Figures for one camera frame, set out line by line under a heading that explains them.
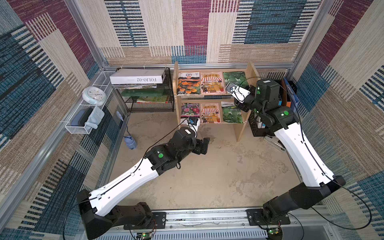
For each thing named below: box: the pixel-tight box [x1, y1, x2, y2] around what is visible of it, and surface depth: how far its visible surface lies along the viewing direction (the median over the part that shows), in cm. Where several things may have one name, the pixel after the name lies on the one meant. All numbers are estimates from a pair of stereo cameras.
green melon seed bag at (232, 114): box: [222, 106, 244, 124], surface depth 89 cm
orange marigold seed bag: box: [177, 71, 201, 95], surface depth 75 cm
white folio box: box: [109, 68, 166, 85], surface depth 81 cm
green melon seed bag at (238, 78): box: [223, 71, 250, 89], surface depth 78 cm
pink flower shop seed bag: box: [200, 71, 226, 94], surface depth 76 cm
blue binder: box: [283, 77, 299, 112], surface depth 89 cm
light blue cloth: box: [84, 105, 105, 133], surface depth 70 cm
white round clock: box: [82, 86, 107, 106], surface depth 76 cm
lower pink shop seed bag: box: [200, 103, 222, 124], surface depth 91 cm
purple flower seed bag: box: [181, 102, 200, 117], surface depth 93 cm
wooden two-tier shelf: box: [172, 61, 261, 142], surface depth 79 cm
